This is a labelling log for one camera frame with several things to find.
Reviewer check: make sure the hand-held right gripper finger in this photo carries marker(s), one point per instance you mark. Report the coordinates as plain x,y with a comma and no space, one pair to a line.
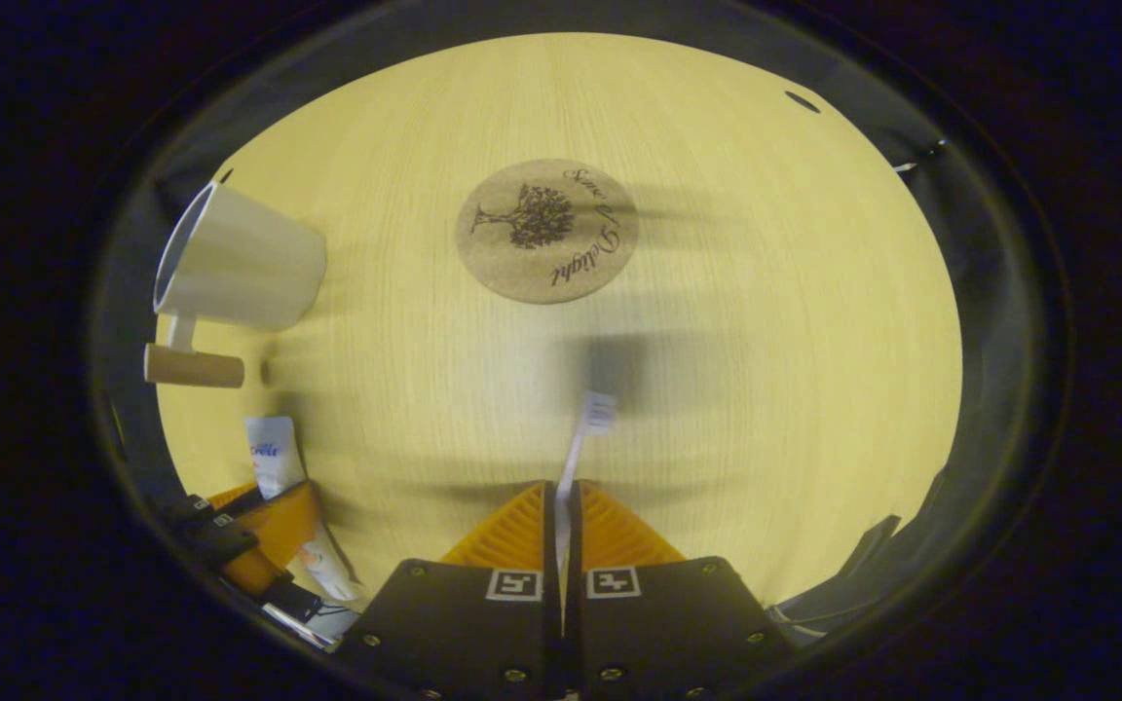
574,545
551,545

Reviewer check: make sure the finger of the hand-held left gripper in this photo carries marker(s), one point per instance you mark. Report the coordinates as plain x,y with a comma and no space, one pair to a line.
283,526

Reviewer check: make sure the white toothpaste tube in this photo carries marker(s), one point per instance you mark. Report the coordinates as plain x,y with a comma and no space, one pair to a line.
274,453

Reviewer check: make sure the white toothbrush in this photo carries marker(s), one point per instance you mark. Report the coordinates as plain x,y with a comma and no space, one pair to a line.
600,411

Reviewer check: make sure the round cork coaster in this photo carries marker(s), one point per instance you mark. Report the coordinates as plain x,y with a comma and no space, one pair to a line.
498,263

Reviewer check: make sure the light wooden desktop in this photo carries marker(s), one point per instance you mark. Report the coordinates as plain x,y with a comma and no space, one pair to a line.
766,341

